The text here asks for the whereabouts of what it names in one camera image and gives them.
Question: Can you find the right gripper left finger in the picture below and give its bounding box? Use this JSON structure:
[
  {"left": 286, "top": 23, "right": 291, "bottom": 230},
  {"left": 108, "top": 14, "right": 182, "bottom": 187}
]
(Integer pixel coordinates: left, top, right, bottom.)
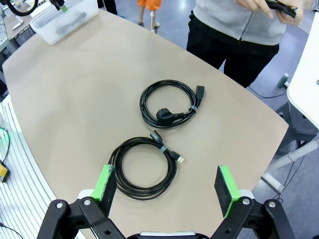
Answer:
[{"left": 37, "top": 164, "right": 127, "bottom": 239}]

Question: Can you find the black power cable coil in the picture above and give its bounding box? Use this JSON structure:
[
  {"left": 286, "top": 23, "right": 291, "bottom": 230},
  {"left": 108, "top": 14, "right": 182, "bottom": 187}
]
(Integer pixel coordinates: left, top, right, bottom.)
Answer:
[{"left": 139, "top": 79, "right": 206, "bottom": 130}]

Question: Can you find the person in grey hoodie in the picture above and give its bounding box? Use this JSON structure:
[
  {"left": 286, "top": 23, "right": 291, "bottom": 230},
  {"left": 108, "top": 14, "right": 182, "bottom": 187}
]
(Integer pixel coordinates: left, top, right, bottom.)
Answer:
[{"left": 186, "top": 0, "right": 319, "bottom": 88}]

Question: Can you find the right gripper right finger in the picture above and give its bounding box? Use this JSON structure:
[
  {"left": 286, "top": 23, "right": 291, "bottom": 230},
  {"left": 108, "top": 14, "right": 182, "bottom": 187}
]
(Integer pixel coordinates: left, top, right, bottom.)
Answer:
[{"left": 211, "top": 165, "right": 297, "bottom": 239}]

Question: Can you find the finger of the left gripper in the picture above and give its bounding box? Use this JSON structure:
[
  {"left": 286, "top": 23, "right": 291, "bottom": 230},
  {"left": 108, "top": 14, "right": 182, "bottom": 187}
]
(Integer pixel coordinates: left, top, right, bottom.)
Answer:
[{"left": 49, "top": 0, "right": 68, "bottom": 13}]

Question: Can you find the black USB extension cable coil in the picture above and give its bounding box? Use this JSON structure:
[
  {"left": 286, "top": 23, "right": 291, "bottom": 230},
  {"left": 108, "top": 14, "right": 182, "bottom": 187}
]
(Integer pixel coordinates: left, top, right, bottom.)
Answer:
[{"left": 108, "top": 131, "right": 185, "bottom": 200}]

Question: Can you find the person in orange clothes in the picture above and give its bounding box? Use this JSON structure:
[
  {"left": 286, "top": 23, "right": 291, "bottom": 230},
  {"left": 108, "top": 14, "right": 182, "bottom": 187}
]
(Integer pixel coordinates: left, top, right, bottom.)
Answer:
[{"left": 136, "top": 0, "right": 163, "bottom": 33}]

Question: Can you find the wooden side desk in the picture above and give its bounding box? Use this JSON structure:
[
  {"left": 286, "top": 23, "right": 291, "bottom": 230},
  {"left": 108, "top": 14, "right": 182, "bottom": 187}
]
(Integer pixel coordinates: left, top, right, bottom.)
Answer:
[{"left": 0, "top": 9, "right": 38, "bottom": 48}]

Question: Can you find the thin black camera cable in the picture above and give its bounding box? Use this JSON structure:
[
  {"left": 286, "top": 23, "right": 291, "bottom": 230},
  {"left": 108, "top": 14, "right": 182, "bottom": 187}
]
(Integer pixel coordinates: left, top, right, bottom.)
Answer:
[{"left": 6, "top": 0, "right": 39, "bottom": 17}]

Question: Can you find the person's left hand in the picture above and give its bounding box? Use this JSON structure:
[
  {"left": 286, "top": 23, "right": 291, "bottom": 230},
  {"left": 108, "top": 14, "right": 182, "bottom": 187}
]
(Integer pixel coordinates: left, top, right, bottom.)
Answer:
[{"left": 276, "top": 6, "right": 305, "bottom": 27}]

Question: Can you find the person's right hand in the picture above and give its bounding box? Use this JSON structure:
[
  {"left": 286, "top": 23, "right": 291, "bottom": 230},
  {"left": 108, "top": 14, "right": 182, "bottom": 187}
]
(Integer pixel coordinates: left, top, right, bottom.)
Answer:
[{"left": 235, "top": 0, "right": 274, "bottom": 20}]

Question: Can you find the yellow emergency stop box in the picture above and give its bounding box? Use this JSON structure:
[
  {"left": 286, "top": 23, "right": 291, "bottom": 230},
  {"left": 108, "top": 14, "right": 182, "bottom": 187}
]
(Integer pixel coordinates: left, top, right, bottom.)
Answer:
[{"left": 0, "top": 163, "right": 10, "bottom": 184}]

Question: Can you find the black base cable bundle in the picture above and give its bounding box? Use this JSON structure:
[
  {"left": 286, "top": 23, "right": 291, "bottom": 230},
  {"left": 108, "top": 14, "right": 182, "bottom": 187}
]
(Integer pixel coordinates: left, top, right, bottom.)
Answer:
[{"left": 0, "top": 126, "right": 11, "bottom": 164}]

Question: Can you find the dark cable bundle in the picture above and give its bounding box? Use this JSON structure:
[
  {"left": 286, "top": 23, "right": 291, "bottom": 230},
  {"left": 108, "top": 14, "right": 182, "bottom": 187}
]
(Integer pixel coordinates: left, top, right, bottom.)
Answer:
[{"left": 37, "top": 11, "right": 87, "bottom": 35}]

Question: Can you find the clear plastic storage container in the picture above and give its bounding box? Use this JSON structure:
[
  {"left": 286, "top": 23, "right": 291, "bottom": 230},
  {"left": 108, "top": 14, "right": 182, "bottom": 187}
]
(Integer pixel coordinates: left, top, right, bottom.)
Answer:
[{"left": 29, "top": 0, "right": 98, "bottom": 46}]

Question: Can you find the aluminium rail base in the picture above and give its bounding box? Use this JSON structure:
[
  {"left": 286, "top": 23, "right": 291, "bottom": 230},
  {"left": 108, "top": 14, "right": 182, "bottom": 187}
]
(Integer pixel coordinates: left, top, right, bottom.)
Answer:
[{"left": 0, "top": 94, "right": 80, "bottom": 239}]

